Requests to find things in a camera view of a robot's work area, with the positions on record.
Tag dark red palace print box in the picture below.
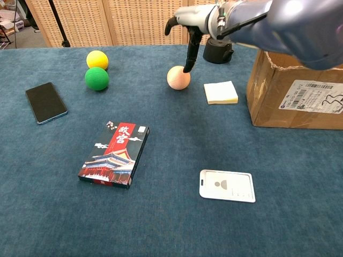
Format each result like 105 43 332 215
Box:
78 120 151 190

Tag black cast iron teapot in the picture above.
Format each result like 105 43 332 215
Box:
202 33 234 64

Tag green foam ball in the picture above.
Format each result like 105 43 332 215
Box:
84 66 110 92

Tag woven wicker folding screen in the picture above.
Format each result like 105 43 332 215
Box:
24 0 343 48

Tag black smartphone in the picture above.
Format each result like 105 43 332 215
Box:
25 82 69 125

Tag brown cardboard box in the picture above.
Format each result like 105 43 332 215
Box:
246 49 343 131

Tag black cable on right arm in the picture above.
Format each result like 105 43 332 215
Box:
217 13 269 41

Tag yellow foam ball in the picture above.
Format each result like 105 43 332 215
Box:
86 50 109 71

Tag black tripod stand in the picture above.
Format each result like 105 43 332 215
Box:
48 0 71 48

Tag white ID card holder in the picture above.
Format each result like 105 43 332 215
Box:
199 169 256 203

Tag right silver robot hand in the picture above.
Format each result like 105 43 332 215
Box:
164 4 218 73

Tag pink ball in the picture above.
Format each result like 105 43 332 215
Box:
166 65 191 91

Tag blue carpet table cover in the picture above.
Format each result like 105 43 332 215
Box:
0 44 343 257

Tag pale yellow sticky note pad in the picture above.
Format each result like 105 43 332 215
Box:
203 80 239 105

